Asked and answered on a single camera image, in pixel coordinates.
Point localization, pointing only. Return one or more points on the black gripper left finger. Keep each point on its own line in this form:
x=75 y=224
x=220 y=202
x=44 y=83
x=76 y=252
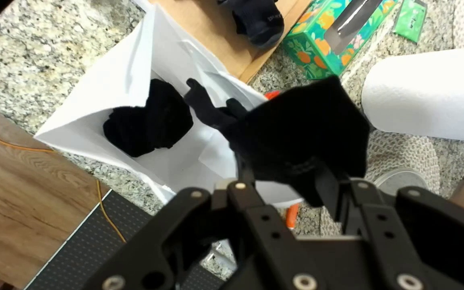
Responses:
x=258 y=226

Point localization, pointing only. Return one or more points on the white paper towel roll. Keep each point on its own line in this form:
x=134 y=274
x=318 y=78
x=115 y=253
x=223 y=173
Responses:
x=431 y=97

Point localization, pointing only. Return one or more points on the cardboard cover box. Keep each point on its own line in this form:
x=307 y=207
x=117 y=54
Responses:
x=210 y=33

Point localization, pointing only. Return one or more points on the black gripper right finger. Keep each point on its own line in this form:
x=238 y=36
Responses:
x=442 y=236

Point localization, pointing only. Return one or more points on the round glass lid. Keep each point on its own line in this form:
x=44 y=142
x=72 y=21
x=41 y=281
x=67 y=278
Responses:
x=403 y=183

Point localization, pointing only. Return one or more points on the black floor mat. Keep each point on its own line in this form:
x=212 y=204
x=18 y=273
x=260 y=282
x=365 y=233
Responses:
x=81 y=252

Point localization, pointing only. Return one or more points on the small green packet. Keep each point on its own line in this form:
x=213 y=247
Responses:
x=410 y=18

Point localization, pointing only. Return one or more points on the white paper bag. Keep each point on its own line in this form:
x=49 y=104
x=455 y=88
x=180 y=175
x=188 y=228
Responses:
x=113 y=75

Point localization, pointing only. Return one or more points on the green tissue box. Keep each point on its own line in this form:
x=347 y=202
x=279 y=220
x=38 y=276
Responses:
x=318 y=38

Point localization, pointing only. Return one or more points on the orange marker pen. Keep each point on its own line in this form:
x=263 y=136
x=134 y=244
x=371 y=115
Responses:
x=292 y=215

